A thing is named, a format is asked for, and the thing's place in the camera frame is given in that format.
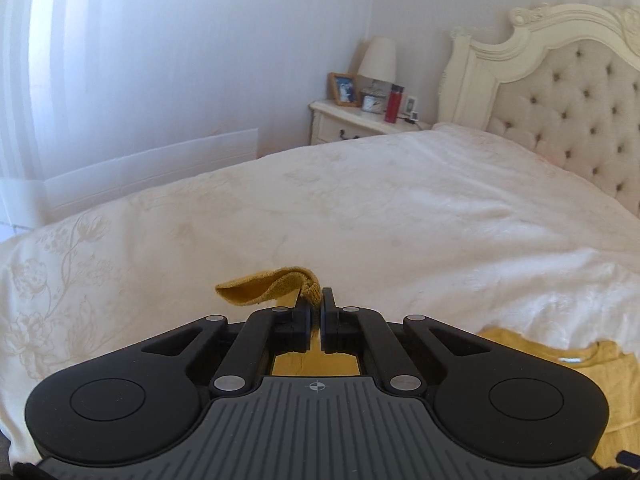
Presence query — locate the white floral bedspread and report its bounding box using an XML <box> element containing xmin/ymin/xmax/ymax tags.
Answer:
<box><xmin>0</xmin><ymin>122</ymin><xmax>640</xmax><ymax>467</ymax></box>

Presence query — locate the wooden picture frame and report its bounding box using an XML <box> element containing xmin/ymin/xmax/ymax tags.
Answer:
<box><xmin>327</xmin><ymin>72</ymin><xmax>362</xmax><ymax>107</ymax></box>

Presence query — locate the white shade table lamp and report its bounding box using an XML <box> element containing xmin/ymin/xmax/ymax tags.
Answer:
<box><xmin>356</xmin><ymin>36</ymin><xmax>398</xmax><ymax>98</ymax></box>

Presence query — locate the red bottle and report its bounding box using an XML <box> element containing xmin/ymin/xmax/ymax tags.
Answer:
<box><xmin>384</xmin><ymin>83</ymin><xmax>406</xmax><ymax>124</ymax></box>

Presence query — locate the cream tufted headboard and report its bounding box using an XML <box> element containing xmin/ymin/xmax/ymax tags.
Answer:
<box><xmin>437</xmin><ymin>2</ymin><xmax>640</xmax><ymax>221</ymax></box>

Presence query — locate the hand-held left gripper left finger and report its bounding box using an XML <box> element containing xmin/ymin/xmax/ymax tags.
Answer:
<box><xmin>141</xmin><ymin>300</ymin><xmax>320</xmax><ymax>395</ymax></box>

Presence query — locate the cream nightstand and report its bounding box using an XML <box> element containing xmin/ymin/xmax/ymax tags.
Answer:
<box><xmin>308</xmin><ymin>99</ymin><xmax>432</xmax><ymax>147</ymax></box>

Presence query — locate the yellow knit shirt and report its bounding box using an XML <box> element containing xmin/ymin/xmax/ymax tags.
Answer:
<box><xmin>215</xmin><ymin>267</ymin><xmax>640</xmax><ymax>470</ymax></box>

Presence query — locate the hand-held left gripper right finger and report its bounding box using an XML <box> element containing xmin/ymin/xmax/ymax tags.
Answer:
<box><xmin>321</xmin><ymin>287</ymin><xmax>502</xmax><ymax>395</ymax></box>

